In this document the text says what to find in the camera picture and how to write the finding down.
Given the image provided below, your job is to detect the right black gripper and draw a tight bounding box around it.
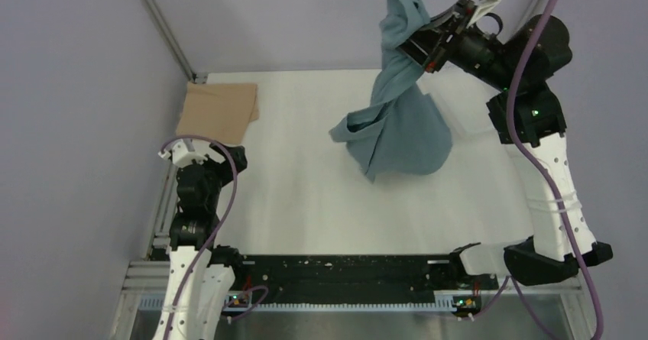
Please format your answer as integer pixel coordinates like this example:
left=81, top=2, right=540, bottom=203
left=387, top=0, right=520, bottom=92

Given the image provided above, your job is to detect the blue-grey t-shirt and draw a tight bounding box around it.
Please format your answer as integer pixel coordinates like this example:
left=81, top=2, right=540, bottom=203
left=329, top=0, right=453, bottom=182

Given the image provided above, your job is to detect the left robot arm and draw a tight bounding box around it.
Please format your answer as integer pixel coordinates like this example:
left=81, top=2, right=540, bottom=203
left=153, top=138, right=248, bottom=339

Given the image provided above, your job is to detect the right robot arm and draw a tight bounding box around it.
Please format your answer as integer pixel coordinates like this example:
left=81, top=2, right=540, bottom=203
left=400, top=0, right=614, bottom=288

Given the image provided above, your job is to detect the white plastic mesh basket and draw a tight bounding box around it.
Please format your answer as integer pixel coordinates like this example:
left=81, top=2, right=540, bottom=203
left=417, top=66, right=497, bottom=138

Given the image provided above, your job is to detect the folded tan t-shirt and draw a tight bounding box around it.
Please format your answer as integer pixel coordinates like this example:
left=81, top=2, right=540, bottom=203
left=176, top=83, right=260, bottom=145

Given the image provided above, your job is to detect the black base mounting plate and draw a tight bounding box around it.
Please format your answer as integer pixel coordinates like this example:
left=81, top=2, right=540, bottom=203
left=232, top=254, right=499, bottom=305

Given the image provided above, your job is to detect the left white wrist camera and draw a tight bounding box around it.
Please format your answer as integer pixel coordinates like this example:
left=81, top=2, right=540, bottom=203
left=158, top=139, right=210, bottom=168

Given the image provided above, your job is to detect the left side aluminium rail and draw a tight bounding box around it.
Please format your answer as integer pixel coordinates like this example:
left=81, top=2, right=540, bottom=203
left=144, top=166, right=176, bottom=257

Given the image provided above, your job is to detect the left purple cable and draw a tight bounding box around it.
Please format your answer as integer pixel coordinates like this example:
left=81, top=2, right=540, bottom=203
left=158, top=134, right=239, bottom=340

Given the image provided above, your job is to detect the white cable duct strip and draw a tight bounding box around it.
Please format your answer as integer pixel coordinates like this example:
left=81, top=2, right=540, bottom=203
left=138, top=294, right=478, bottom=312

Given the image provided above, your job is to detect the left rear aluminium post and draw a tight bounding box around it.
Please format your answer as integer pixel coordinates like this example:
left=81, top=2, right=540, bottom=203
left=141, top=0, right=196, bottom=82

